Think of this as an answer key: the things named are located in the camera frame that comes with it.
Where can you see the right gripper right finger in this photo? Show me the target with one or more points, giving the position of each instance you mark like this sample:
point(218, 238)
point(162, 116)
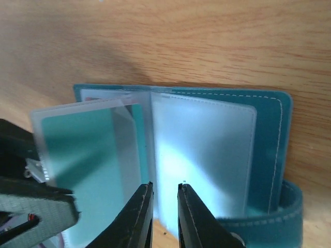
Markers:
point(197, 227)

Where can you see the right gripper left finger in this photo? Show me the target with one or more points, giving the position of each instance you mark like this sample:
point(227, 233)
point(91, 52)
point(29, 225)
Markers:
point(133, 226)

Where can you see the blue card holder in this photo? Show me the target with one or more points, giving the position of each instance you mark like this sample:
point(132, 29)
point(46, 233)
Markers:
point(230, 145)

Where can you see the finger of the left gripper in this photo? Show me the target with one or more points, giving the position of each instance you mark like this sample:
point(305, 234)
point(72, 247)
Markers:
point(54, 210)
point(16, 142)

